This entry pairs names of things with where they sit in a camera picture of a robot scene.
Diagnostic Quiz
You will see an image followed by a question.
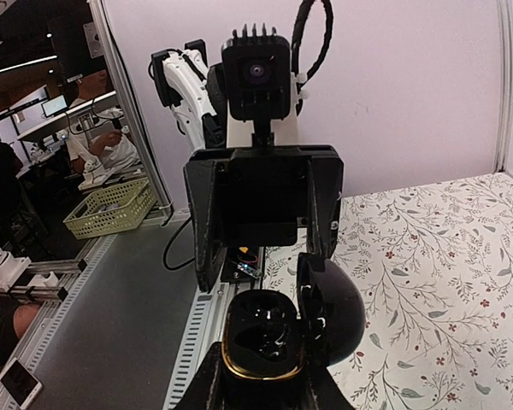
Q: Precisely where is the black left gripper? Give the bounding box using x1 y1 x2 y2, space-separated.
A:
183 145 344 292

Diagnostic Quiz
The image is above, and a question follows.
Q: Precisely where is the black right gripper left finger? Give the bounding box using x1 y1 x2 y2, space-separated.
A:
177 342 230 410

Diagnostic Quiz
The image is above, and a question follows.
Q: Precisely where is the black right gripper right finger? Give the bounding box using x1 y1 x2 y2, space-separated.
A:
304 361 355 410

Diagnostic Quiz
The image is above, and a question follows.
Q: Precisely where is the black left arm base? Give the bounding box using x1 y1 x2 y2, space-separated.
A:
220 247 264 284

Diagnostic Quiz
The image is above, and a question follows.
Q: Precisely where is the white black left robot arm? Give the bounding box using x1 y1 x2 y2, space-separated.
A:
151 35 344 291

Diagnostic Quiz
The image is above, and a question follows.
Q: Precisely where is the pale green plastic basket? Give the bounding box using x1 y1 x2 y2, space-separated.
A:
63 178 156 240

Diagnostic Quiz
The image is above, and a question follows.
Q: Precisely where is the person in white shirt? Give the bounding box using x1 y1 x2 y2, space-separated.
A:
67 69 139 174

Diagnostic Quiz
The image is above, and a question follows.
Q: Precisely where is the floral patterned table mat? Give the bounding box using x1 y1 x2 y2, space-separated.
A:
256 172 513 410

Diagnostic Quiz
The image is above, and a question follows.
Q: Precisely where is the white smartphone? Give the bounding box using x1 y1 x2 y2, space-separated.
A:
0 357 44 410

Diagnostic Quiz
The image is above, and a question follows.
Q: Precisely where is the white left camera bracket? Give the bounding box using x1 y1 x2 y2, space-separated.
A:
226 73 308 149

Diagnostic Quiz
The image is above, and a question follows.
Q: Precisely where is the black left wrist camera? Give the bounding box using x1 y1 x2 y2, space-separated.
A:
221 26 291 121

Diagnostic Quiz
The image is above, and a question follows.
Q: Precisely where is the aluminium back left post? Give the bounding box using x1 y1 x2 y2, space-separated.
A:
88 0 174 217

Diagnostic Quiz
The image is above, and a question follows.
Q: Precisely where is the aluminium post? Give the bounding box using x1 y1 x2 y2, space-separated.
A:
494 0 513 173
88 0 174 217

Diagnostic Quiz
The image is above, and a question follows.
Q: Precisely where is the black braided left cable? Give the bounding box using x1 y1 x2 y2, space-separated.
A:
288 0 334 82

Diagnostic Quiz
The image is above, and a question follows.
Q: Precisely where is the aluminium front rail frame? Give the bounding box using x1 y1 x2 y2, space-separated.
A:
14 216 250 409

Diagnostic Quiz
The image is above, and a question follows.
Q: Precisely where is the aluminium back right post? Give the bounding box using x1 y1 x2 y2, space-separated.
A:
494 0 513 173

